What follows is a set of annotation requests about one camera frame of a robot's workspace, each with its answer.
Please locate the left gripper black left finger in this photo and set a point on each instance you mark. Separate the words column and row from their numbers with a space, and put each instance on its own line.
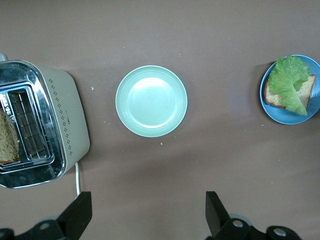
column 65, row 222

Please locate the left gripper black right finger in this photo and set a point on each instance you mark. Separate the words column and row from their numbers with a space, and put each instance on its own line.
column 227, row 227

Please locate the brown bread slice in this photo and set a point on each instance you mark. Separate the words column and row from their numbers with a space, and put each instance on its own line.
column 273, row 98
column 7, row 140

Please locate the green lettuce leaf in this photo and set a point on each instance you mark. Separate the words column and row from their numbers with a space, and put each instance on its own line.
column 290, row 82

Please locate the blue round plate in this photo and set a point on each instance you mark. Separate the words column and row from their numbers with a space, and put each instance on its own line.
column 287, row 117

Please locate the green round plate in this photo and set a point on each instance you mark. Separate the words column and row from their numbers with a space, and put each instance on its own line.
column 151, row 101

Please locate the beige chrome toaster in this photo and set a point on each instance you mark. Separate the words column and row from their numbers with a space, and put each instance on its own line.
column 67, row 112

